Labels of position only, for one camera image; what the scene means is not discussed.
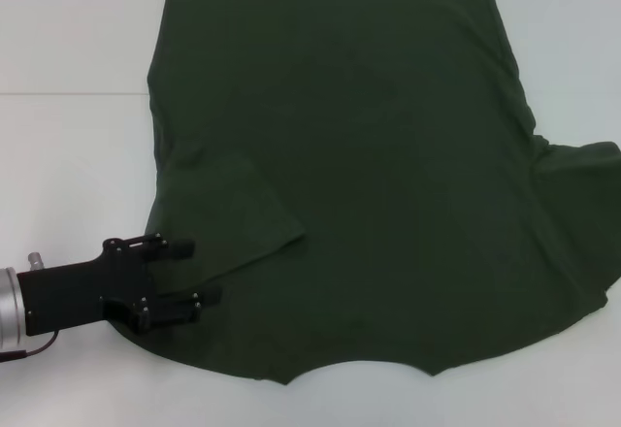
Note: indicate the left gripper silver connector stub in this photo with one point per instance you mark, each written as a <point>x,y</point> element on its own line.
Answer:
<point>35,260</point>

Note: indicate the dark green t-shirt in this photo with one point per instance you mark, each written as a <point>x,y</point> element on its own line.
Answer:
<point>364,155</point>

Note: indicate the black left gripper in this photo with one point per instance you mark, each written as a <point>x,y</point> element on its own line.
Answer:
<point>82,291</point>

